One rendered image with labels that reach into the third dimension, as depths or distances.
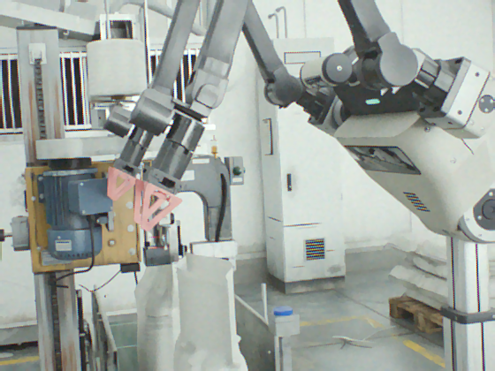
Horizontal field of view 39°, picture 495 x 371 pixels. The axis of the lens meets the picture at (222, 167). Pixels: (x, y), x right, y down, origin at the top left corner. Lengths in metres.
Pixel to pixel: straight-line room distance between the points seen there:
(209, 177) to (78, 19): 2.54
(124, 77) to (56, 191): 0.36
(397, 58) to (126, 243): 1.15
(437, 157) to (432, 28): 5.73
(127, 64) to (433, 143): 0.87
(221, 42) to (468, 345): 0.98
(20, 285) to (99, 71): 3.15
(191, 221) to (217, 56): 3.82
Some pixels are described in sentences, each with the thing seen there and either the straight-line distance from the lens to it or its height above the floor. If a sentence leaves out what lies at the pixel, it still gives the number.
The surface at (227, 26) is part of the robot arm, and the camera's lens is 1.22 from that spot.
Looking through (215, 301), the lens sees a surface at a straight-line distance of 1.77.
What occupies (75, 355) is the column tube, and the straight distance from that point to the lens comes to 2.28.
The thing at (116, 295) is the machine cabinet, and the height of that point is 0.31.
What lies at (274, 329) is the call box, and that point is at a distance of 2.18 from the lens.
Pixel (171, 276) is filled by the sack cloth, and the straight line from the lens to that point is 2.41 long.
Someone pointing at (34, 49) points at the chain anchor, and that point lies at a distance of 2.19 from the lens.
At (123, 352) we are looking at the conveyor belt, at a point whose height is 0.38.
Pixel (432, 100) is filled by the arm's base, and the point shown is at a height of 1.45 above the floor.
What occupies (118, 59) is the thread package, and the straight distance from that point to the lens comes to 1.94.
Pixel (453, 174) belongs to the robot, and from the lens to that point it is 1.55.
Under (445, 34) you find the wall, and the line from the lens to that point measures 7.28.
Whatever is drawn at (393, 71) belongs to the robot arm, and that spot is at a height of 1.50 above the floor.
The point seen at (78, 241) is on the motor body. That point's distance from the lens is 1.94.
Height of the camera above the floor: 1.41
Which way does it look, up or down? 3 degrees down
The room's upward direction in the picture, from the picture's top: 3 degrees counter-clockwise
